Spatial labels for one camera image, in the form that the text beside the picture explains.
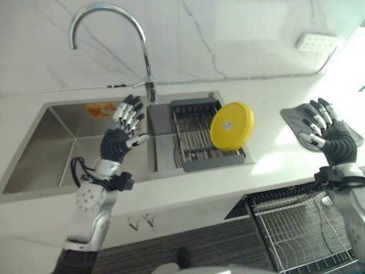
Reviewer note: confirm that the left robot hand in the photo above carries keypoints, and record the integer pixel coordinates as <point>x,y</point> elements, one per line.
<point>115,142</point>

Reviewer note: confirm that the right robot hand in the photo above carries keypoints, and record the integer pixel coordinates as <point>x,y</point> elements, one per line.
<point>340,141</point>

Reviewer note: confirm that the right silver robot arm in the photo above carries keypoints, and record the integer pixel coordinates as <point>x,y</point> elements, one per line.
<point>346,194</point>

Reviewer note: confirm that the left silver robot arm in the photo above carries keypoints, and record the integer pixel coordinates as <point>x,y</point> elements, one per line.
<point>91,205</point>

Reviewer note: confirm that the orange sticker label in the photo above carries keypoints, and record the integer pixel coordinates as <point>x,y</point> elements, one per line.
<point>100,109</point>

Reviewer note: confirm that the stainless steel double sink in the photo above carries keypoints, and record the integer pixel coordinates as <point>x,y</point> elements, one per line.
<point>77,142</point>

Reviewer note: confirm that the grey dish cloth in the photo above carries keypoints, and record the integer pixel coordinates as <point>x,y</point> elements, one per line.
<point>302,120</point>

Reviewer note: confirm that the grey sink drain rack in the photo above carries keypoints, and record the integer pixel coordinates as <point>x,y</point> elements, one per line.
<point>196,137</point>

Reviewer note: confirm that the chrome gooseneck faucet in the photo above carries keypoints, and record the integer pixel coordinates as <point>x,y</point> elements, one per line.
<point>114,48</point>

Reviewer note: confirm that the yellow round plate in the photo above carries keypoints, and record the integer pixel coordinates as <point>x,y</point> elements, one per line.
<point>232,126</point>

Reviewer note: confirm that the robot body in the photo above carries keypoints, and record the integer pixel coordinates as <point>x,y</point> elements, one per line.
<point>208,264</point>

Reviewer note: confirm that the white wall socket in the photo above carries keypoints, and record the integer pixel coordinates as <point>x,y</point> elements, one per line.
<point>316,42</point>

